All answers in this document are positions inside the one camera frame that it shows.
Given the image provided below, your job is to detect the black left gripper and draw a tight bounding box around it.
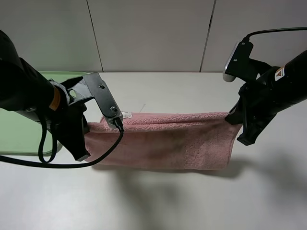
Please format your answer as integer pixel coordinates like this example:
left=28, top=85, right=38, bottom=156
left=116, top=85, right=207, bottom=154
left=0, top=32, right=90, bottom=161

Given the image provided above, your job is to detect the black left camera cable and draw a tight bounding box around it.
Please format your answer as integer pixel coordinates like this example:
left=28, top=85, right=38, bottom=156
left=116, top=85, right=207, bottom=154
left=0, top=117, right=125, bottom=169

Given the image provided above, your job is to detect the white towel care label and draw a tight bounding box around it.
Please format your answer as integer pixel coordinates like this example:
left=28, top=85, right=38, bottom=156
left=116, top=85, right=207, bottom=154
left=121, top=111, right=132, bottom=119

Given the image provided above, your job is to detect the green plastic tray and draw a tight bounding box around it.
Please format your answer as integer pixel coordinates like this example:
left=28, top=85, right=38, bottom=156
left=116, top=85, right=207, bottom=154
left=0, top=71, right=89, bottom=156

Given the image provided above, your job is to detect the black right camera cable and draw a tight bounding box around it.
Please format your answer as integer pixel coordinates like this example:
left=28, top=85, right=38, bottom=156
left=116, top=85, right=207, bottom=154
left=243, top=27, right=307, bottom=45

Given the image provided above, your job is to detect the black camera cable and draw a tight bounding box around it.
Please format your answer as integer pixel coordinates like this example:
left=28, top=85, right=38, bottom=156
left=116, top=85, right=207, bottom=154
left=0, top=117, right=125, bottom=169
left=243, top=27, right=307, bottom=45

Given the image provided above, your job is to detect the pink fluffy towel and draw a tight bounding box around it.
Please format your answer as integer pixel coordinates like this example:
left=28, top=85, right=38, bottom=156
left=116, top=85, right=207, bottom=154
left=83, top=111, right=243, bottom=171

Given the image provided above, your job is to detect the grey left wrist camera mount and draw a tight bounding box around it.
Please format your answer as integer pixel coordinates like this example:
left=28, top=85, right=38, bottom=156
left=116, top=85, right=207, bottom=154
left=69, top=73, right=123, bottom=132

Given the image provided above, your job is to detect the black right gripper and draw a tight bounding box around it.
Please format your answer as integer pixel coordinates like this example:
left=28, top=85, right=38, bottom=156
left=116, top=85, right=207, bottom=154
left=225, top=51, right=307, bottom=145

